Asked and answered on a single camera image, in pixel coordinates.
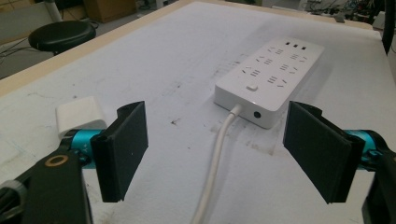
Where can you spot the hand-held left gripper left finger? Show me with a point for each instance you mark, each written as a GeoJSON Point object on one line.
{"type": "Point", "coordinates": [120, 149]}

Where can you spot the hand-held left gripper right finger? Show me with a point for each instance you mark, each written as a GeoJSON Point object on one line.
{"type": "Point", "coordinates": [320, 149]}

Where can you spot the white power strip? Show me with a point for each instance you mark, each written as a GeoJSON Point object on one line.
{"type": "Point", "coordinates": [271, 77]}

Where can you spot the black round stool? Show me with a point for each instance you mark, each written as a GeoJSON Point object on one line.
{"type": "Point", "coordinates": [62, 35]}

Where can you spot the brown cardboard box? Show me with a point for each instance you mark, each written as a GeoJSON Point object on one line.
{"type": "Point", "coordinates": [109, 8]}

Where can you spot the white charger plug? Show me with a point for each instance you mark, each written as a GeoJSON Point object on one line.
{"type": "Point", "coordinates": [79, 115]}

